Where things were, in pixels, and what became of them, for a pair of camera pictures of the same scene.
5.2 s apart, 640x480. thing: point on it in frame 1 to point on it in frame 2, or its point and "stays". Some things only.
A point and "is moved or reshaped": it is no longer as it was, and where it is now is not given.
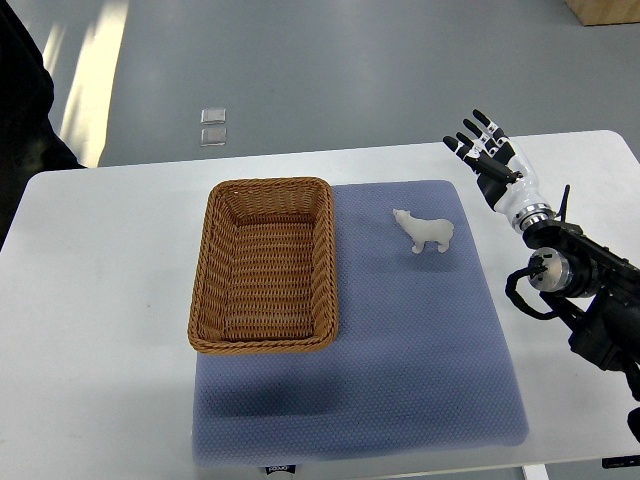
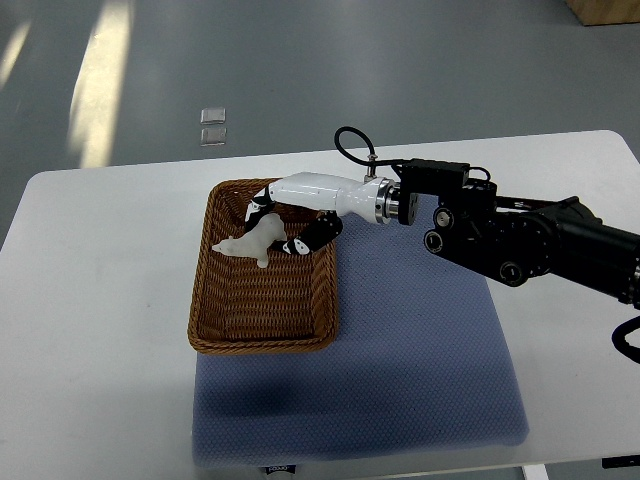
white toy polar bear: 422,230 is moved or reshaped
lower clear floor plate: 213,136 stays
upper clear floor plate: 213,115 stays
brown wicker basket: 265,275 stays
